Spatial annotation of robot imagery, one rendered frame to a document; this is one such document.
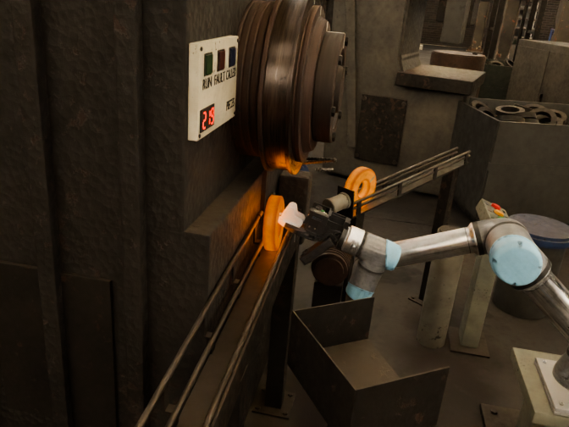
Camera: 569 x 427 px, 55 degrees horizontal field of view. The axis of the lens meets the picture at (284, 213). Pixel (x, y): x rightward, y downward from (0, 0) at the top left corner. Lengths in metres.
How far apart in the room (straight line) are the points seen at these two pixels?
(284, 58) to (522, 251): 0.74
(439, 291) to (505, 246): 0.89
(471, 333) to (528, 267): 1.04
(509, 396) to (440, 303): 0.42
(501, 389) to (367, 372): 1.18
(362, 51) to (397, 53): 0.26
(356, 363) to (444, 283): 1.11
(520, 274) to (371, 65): 2.90
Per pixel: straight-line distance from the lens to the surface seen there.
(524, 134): 3.57
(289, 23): 1.31
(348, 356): 1.26
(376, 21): 4.16
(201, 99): 1.07
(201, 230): 1.14
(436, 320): 2.38
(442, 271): 2.27
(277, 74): 1.26
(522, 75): 5.94
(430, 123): 4.12
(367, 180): 2.00
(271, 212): 1.45
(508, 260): 1.47
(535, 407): 1.80
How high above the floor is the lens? 1.34
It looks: 22 degrees down
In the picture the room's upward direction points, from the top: 5 degrees clockwise
